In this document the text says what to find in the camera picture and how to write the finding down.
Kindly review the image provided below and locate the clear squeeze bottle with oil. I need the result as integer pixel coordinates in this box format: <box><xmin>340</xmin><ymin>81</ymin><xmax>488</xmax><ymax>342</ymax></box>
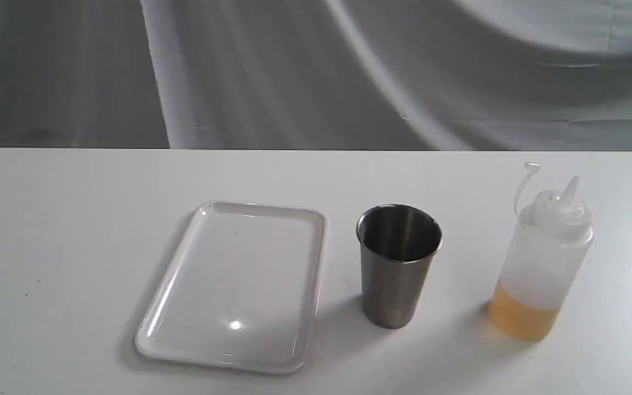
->
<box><xmin>488</xmin><ymin>162</ymin><xmax>594</xmax><ymax>342</ymax></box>

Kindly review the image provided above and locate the stainless steel cup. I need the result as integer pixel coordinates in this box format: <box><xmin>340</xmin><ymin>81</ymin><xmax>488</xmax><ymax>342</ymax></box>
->
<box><xmin>355</xmin><ymin>204</ymin><xmax>442</xmax><ymax>329</ymax></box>

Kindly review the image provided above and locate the white plastic tray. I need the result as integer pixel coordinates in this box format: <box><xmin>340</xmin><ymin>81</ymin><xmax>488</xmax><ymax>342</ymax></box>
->
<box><xmin>134</xmin><ymin>201</ymin><xmax>326</xmax><ymax>375</ymax></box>

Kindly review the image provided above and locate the grey fabric backdrop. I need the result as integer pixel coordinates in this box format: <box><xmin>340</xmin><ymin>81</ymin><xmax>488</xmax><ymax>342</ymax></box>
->
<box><xmin>0</xmin><ymin>1</ymin><xmax>632</xmax><ymax>151</ymax></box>

